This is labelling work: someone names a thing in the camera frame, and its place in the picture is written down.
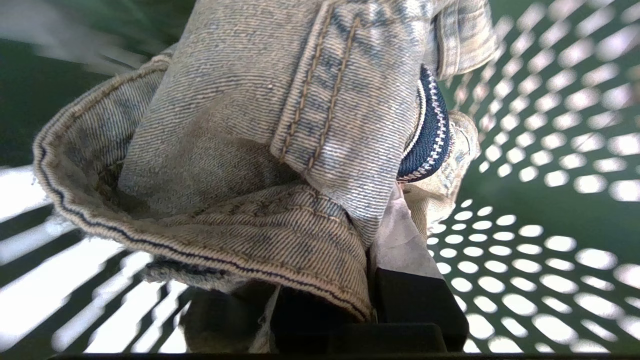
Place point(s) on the green perforated laundry basket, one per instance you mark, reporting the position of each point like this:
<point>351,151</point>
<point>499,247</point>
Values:
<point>550,175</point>

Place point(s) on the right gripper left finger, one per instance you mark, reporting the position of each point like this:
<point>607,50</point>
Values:
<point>220,320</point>

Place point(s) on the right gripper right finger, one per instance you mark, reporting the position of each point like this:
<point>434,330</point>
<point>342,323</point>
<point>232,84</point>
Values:
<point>415,280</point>

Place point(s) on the light blue denim garment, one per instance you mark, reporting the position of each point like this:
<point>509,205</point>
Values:
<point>240,125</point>

